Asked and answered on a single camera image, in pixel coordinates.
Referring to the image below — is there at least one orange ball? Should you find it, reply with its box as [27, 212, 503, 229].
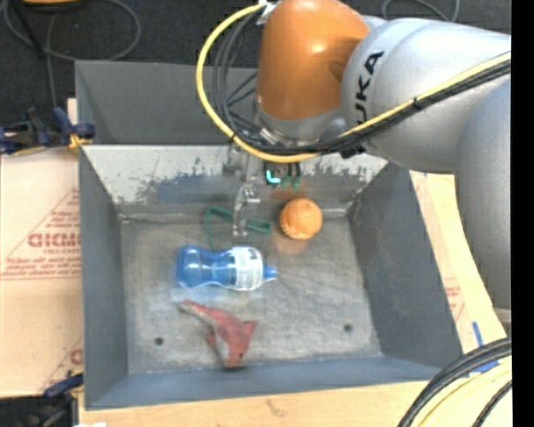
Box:
[279, 197, 325, 241]

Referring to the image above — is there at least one grey metal bin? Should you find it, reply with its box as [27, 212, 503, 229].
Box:
[74, 59, 466, 411]

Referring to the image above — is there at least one thin green cord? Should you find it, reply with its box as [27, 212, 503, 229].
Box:
[205, 206, 273, 257]

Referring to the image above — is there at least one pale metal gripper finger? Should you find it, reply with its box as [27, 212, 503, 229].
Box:
[222, 143, 251, 182]
[232, 183, 263, 238]

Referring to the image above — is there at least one blue plastic bottle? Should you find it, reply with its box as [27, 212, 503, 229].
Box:
[174, 245, 279, 293]

